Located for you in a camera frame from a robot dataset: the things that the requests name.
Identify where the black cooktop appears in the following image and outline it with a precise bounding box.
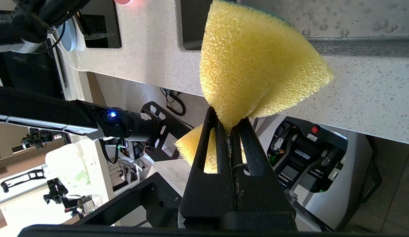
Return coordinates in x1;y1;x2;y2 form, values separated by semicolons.
75;0;122;49

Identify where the round grey disc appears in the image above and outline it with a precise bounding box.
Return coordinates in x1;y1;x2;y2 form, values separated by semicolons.
58;19;77;52

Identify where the grey robot base chassis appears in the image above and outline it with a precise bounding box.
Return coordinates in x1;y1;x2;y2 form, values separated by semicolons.
257;115;382;231

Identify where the stainless steel sink basin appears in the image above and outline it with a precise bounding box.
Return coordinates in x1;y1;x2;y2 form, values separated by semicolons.
177;0;409;57

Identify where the white robot torso panel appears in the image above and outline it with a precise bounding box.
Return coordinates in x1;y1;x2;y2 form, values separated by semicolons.
74;160;192;228

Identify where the black cable bundle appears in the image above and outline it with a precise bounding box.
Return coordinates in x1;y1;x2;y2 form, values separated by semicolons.
160;87;186;117

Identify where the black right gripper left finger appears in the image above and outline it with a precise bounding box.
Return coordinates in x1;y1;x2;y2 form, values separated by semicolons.
177;107;237;228

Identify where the white plastic bag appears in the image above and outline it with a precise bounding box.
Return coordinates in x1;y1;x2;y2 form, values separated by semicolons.
45;143;100;198

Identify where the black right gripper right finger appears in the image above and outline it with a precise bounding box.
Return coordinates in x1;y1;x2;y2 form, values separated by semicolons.
230;117;297;231

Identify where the black perforated robot bracket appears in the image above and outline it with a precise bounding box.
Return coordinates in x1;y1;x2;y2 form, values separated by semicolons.
140;101;192;162

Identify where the yellow and green sponge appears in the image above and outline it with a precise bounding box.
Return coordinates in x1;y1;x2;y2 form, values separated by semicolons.
175;0;334;174

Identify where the white framed black appliance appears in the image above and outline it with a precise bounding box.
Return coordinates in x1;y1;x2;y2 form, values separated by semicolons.
0;49;66;100

